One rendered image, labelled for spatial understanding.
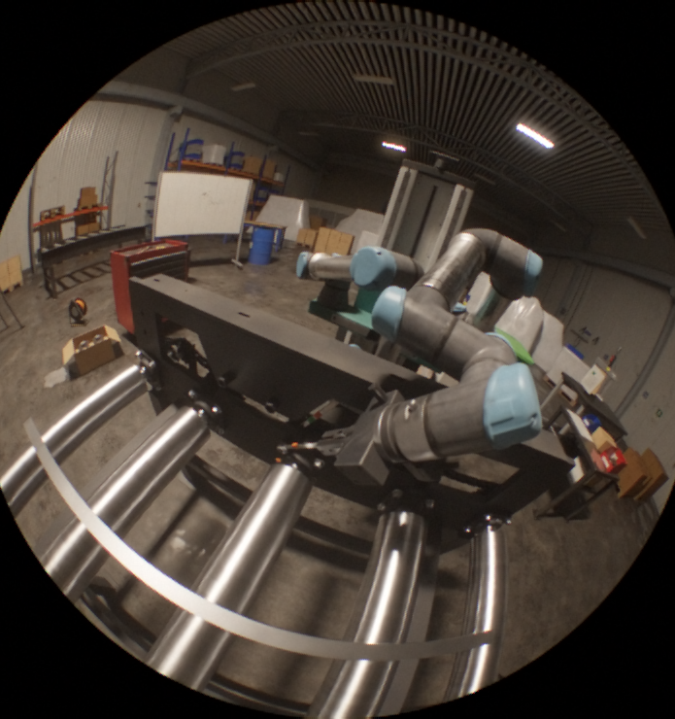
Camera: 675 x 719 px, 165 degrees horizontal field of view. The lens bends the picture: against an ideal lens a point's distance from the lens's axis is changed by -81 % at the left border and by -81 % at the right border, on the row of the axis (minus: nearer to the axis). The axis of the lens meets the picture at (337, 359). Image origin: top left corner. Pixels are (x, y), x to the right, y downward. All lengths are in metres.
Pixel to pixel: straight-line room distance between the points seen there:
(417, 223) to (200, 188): 4.26
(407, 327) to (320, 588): 1.32
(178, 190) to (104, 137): 6.59
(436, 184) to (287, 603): 2.10
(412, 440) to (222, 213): 5.01
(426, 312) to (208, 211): 4.82
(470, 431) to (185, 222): 4.87
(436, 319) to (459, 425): 0.14
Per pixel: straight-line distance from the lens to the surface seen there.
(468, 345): 0.30
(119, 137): 10.99
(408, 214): 1.17
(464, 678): 0.71
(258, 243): 5.74
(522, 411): 0.21
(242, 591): 0.48
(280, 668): 1.47
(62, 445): 0.78
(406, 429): 0.25
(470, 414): 0.22
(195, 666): 0.53
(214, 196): 5.00
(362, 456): 0.27
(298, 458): 0.57
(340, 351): 0.43
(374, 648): 0.51
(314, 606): 1.41
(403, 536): 0.55
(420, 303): 0.31
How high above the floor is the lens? 1.38
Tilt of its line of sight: 32 degrees down
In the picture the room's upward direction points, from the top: 18 degrees clockwise
